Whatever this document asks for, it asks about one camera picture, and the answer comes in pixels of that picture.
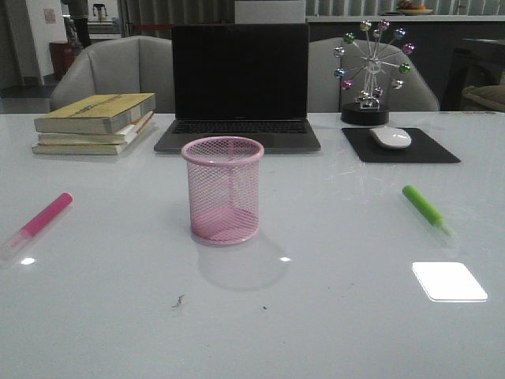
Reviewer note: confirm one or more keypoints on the white box behind laptop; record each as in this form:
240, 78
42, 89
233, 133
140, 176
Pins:
269, 12

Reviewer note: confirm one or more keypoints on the ferris wheel desk ornament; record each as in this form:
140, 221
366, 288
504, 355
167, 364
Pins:
366, 109

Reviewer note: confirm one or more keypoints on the red trash bin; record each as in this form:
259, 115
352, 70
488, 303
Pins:
62, 57

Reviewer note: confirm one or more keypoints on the white computer mouse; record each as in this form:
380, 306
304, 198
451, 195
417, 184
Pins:
391, 137

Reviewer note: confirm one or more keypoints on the pink mesh pen holder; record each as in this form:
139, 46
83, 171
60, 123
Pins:
223, 179

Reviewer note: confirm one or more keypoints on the right grey armchair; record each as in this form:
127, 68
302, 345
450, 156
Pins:
335, 78

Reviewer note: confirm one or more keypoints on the black mouse pad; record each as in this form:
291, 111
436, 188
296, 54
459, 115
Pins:
423, 149

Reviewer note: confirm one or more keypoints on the green highlighter pen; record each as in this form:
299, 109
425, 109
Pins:
435, 219

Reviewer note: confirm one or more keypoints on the left grey armchair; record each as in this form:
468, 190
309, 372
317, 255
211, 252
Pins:
135, 64

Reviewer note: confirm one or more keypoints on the fruit bowl on counter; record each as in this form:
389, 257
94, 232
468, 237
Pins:
410, 8

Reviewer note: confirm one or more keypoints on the grey open laptop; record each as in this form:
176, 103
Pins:
243, 80

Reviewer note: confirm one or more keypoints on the grey armchair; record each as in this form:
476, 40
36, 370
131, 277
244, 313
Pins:
335, 78
135, 64

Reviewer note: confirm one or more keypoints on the bottom yellow book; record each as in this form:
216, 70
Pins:
81, 149

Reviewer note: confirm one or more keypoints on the beige cushion at right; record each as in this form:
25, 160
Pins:
490, 97

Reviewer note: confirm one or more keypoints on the yellow book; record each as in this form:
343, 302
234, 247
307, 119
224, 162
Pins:
81, 149
97, 114

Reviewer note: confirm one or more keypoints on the pink highlighter pen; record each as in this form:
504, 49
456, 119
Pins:
14, 245

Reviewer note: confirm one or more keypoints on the person standing in background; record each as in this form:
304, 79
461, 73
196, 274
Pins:
78, 11

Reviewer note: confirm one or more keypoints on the top yellow book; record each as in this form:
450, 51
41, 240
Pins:
97, 114

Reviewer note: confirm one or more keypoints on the middle cream book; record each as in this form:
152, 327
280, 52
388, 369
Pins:
123, 136

